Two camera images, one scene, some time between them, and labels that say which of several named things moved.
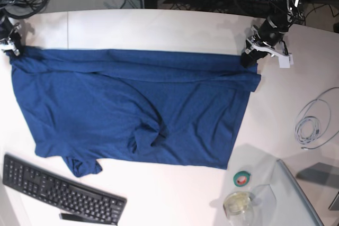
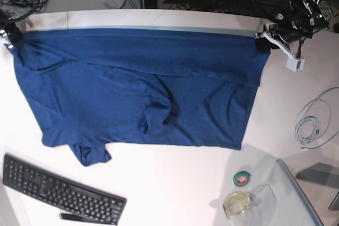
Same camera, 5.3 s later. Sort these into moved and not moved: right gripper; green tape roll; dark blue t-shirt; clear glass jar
Moved: dark blue t-shirt; right gripper
Not moved: green tape roll; clear glass jar
